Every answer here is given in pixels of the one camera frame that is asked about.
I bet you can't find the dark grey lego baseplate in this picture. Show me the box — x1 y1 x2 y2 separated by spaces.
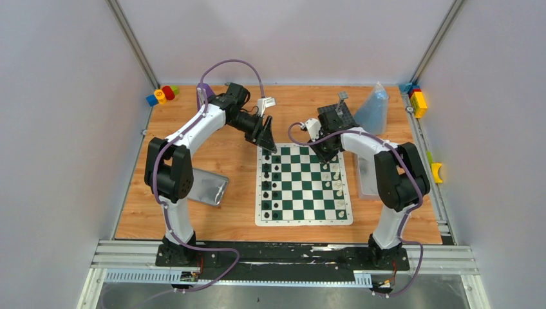
317 103 358 131

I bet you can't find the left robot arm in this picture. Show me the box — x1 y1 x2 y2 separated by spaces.
144 83 276 267

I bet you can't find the blue wooden block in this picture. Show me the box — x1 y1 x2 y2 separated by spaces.
146 95 159 107

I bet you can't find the red wooden cylinder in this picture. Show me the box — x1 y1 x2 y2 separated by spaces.
162 86 176 101

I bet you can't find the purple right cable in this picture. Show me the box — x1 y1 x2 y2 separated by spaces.
287 122 425 299

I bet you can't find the green white chess board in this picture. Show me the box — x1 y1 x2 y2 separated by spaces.
255 143 353 227

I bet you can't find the yellow curved block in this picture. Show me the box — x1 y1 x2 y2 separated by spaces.
426 151 444 184

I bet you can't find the purple cable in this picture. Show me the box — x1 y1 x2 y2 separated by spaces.
151 59 265 309
287 122 425 299

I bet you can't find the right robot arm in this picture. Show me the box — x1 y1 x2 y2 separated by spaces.
305 109 430 269

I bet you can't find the yellow wooden cylinder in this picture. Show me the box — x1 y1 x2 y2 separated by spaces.
154 89 167 104

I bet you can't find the purple metronome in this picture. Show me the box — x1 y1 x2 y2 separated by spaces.
196 83 216 109

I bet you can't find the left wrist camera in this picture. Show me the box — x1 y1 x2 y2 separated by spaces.
256 97 276 116

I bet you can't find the silver metal tin box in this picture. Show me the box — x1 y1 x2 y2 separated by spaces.
354 154 380 200

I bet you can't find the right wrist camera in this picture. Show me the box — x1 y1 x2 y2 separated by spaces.
301 118 321 142

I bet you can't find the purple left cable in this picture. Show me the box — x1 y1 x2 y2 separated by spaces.
151 59 265 309

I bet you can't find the blue plastic bag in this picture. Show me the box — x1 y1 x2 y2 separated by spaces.
354 82 389 135

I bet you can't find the green wooden block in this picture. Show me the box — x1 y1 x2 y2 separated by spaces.
171 86 180 96

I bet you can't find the colourful lego brick stack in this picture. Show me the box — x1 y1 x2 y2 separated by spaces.
399 83 428 118

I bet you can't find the grey lego tower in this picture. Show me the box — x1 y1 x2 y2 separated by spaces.
335 91 348 118

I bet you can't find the silver tin lid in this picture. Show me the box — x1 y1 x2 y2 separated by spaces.
188 168 229 208

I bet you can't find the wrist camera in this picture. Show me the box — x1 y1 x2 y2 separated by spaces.
256 97 276 116
301 118 321 142

